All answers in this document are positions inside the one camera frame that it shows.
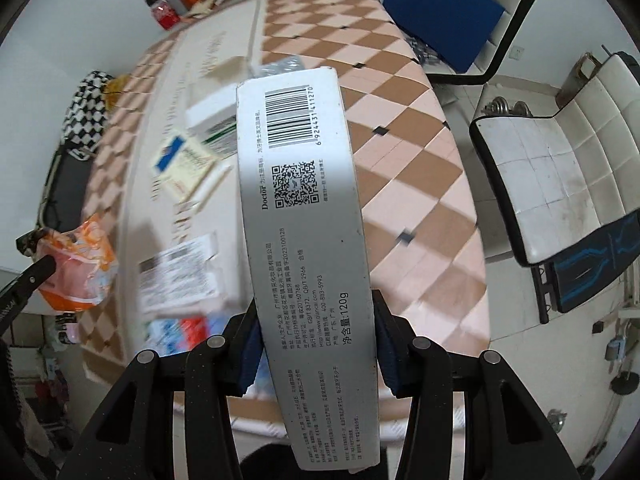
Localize orange snack bag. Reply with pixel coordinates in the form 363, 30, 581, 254
36, 214, 118, 312

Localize green white medicine box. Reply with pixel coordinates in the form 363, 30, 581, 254
186, 86, 238, 159

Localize checkered black white bag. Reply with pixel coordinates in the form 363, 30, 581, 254
62, 70, 114, 162

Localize white leather chair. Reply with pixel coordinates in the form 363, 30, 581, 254
470, 52, 639, 313

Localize long grey toothpaste box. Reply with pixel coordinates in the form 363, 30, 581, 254
236, 67, 380, 470

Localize white barcode paper box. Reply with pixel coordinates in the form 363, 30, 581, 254
138, 233, 224, 314

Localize red soda bottle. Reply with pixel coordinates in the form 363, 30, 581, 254
144, 0, 180, 30

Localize checkered tablecloth table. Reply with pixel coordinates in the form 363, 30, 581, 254
77, 0, 493, 441

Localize blue black scale board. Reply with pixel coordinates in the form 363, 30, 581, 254
550, 212, 640, 313

